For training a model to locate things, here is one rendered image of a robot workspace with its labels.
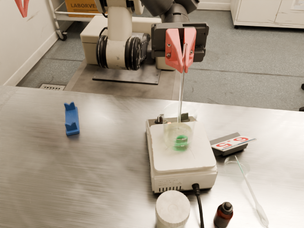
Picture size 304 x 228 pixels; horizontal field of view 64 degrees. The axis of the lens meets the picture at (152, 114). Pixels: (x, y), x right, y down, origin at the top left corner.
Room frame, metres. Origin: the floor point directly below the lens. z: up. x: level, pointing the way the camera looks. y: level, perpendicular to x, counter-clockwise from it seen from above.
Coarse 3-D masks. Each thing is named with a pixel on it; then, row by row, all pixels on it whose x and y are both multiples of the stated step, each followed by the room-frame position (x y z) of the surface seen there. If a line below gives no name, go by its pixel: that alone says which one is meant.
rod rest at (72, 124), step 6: (72, 102) 0.51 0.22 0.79; (66, 108) 0.50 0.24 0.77; (72, 108) 0.51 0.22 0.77; (66, 114) 0.49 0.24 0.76; (72, 114) 0.49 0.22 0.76; (66, 120) 0.46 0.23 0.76; (72, 120) 0.46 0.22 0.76; (78, 120) 0.47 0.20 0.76; (66, 126) 0.43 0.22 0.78; (72, 126) 0.43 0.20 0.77; (78, 126) 0.44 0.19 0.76; (66, 132) 0.42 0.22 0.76; (72, 132) 0.42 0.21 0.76; (78, 132) 0.43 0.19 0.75
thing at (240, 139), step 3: (234, 138) 0.39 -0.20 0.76; (237, 138) 0.39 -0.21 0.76; (240, 138) 0.38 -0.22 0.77; (243, 138) 0.38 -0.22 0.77; (246, 138) 0.37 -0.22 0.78; (249, 138) 0.37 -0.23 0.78; (252, 138) 0.37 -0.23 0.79; (228, 141) 0.38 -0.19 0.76; (231, 141) 0.38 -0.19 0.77; (234, 141) 0.37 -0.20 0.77; (237, 141) 0.37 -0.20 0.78; (240, 141) 0.36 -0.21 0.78; (243, 141) 0.36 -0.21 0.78; (216, 144) 0.37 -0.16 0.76; (219, 144) 0.37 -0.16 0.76; (222, 144) 0.37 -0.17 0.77; (225, 144) 0.36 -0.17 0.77; (228, 144) 0.36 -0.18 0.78; (231, 144) 0.35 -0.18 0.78; (234, 144) 0.35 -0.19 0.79; (219, 147) 0.35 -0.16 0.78; (222, 147) 0.35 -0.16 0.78; (225, 147) 0.34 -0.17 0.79
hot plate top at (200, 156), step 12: (156, 132) 0.35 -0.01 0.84; (204, 132) 0.34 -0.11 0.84; (156, 144) 0.31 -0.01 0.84; (192, 144) 0.31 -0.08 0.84; (204, 144) 0.31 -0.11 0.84; (156, 156) 0.28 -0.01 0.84; (168, 156) 0.28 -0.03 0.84; (180, 156) 0.28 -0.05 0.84; (192, 156) 0.28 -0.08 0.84; (204, 156) 0.28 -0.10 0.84; (156, 168) 0.26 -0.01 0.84; (168, 168) 0.26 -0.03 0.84; (180, 168) 0.25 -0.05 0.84; (192, 168) 0.26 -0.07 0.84; (204, 168) 0.26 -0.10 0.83
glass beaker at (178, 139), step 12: (168, 108) 0.34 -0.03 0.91; (192, 108) 0.34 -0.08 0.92; (168, 120) 0.34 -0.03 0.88; (180, 120) 0.35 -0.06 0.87; (192, 120) 0.33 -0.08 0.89; (168, 132) 0.30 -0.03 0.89; (180, 132) 0.29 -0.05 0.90; (192, 132) 0.30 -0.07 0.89; (168, 144) 0.30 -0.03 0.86; (180, 144) 0.29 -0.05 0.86
